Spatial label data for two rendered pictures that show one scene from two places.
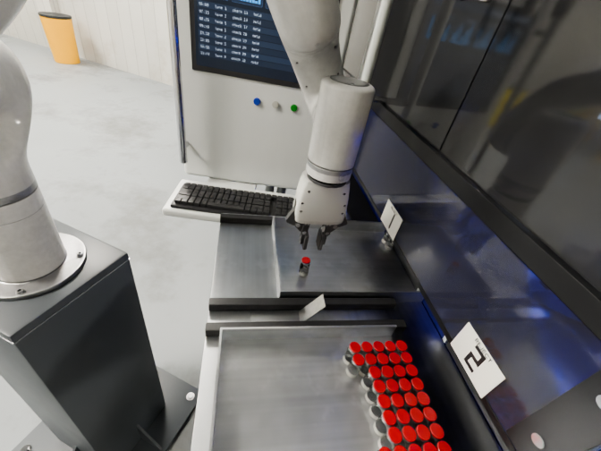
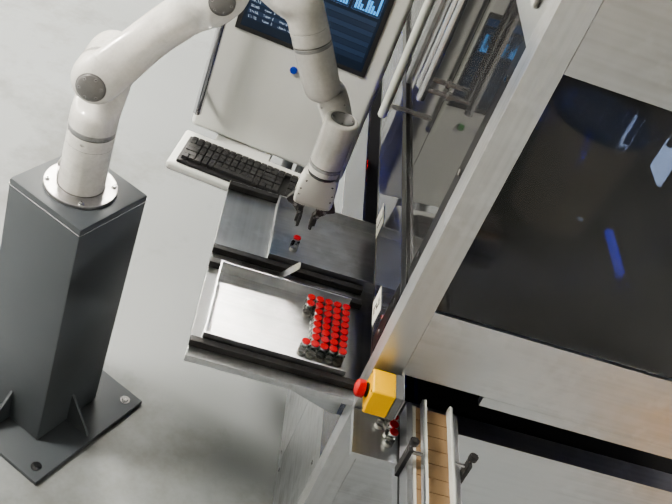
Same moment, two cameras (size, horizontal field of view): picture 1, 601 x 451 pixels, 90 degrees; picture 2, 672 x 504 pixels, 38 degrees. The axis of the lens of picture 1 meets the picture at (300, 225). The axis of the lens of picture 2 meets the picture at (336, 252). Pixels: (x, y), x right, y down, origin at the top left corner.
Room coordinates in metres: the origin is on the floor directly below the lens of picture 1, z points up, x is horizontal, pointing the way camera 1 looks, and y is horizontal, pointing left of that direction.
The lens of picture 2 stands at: (-1.51, -0.27, 2.45)
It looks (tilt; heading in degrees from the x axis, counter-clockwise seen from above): 37 degrees down; 4
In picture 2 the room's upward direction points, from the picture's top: 23 degrees clockwise
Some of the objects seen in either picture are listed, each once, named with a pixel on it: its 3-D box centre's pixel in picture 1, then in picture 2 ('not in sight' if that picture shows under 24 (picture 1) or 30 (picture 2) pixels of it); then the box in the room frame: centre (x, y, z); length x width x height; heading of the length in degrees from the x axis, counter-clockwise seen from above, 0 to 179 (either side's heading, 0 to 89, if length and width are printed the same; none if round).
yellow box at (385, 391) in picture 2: not in sight; (382, 394); (0.03, -0.38, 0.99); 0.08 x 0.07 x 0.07; 105
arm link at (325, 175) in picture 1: (330, 167); (325, 167); (0.50, -0.03, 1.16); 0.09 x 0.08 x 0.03; 105
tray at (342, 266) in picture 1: (342, 255); (333, 245); (0.57, -0.12, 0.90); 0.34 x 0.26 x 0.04; 105
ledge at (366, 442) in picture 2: not in sight; (380, 439); (0.03, -0.43, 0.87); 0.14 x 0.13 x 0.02; 105
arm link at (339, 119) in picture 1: (339, 122); (335, 139); (0.50, -0.03, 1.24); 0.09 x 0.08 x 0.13; 11
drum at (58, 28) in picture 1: (61, 38); not in sight; (4.80, 4.10, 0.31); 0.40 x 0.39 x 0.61; 165
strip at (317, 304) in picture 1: (287, 309); (271, 265); (0.37, -0.01, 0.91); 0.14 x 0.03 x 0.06; 105
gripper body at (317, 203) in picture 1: (322, 196); (317, 186); (0.50, -0.03, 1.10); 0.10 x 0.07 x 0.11; 105
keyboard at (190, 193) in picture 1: (237, 201); (246, 171); (0.83, 0.22, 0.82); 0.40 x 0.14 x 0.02; 97
